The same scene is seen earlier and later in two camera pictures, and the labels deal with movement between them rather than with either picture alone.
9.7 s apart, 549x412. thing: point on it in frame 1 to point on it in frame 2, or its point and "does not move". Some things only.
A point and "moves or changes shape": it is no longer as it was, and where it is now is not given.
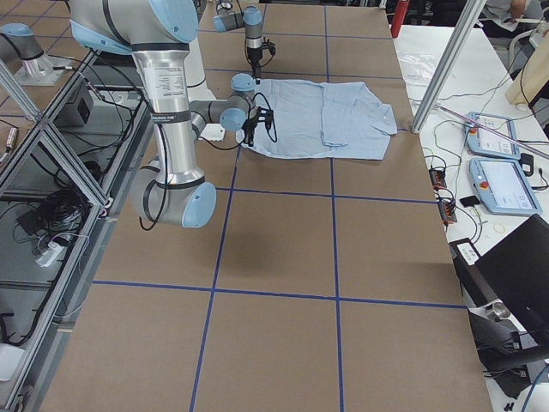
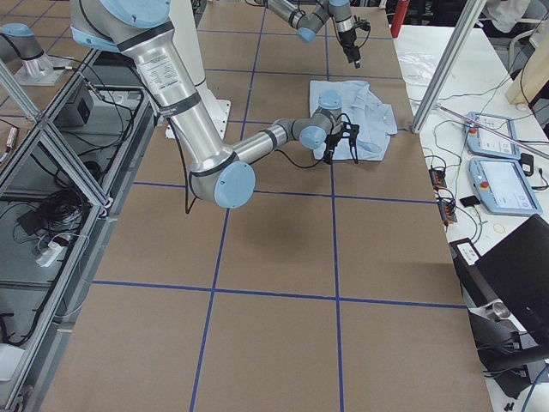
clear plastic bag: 417,67 does not move
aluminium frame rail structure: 63,178 does not move
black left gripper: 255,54 to 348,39
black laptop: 506,290 does not move
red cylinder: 399,17 does not move
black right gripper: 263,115 to 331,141
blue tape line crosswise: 327,195 does not move
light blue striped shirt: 331,120 moves or changes shape
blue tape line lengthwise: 334,234 does not move
